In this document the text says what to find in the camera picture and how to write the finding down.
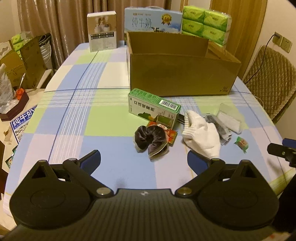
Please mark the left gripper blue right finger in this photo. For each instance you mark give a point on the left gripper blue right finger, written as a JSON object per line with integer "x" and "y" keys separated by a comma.
{"x": 202, "y": 165}

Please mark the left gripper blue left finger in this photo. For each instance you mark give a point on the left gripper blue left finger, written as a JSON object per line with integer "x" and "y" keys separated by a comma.
{"x": 89, "y": 163}

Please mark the white cotton glove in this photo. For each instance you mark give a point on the white cotton glove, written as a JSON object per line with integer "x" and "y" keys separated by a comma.
{"x": 201, "y": 136}

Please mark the red candy wrapper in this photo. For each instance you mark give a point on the red candy wrapper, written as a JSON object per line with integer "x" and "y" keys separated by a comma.
{"x": 171, "y": 134}

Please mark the green candy packet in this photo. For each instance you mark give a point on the green candy packet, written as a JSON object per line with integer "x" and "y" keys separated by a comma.
{"x": 242, "y": 144}

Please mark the dark velvet scrunchie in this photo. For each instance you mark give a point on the dark velvet scrunchie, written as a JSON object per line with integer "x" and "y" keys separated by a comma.
{"x": 153, "y": 139}

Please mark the clear plastic case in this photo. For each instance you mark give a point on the clear plastic case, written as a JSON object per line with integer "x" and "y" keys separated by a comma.
{"x": 231, "y": 118}

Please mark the green medicine box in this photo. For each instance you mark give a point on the green medicine box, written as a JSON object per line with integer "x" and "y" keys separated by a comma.
{"x": 153, "y": 108}

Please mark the black pen-like stick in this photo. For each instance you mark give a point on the black pen-like stick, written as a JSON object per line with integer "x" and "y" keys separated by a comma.
{"x": 181, "y": 119}

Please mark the quilted brown chair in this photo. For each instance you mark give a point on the quilted brown chair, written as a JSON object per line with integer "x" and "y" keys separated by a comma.
{"x": 271, "y": 79}

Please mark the blue milk flyer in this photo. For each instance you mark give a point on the blue milk flyer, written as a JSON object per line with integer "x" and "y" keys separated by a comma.
{"x": 20, "y": 122}

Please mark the dark wooden tray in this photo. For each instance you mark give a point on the dark wooden tray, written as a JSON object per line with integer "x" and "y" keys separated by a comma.
{"x": 16, "y": 109}

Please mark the large cardboard box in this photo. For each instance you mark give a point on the large cardboard box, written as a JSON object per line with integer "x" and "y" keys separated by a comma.
{"x": 168, "y": 64}

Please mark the silver foil bag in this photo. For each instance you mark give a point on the silver foil bag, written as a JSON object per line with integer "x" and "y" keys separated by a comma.
{"x": 7, "y": 92}

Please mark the brown cardboard boxes stack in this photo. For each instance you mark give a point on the brown cardboard boxes stack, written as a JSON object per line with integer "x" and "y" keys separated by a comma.
{"x": 27, "y": 69}

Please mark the white humidifier product box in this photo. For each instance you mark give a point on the white humidifier product box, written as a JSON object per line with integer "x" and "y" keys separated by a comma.
{"x": 102, "y": 30}

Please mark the green tissue pack bundle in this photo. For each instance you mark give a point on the green tissue pack bundle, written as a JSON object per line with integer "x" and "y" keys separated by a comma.
{"x": 206, "y": 23}

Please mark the wooden door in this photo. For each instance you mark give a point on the wooden door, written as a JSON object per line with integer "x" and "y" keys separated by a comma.
{"x": 247, "y": 19}

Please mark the brown curtain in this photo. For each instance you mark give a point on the brown curtain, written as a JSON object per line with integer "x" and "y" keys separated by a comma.
{"x": 71, "y": 23}

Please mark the blue milk carton box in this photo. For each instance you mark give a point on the blue milk carton box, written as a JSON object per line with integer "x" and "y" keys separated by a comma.
{"x": 152, "y": 19}

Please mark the wall power socket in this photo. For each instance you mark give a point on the wall power socket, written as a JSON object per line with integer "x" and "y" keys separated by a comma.
{"x": 282, "y": 42}

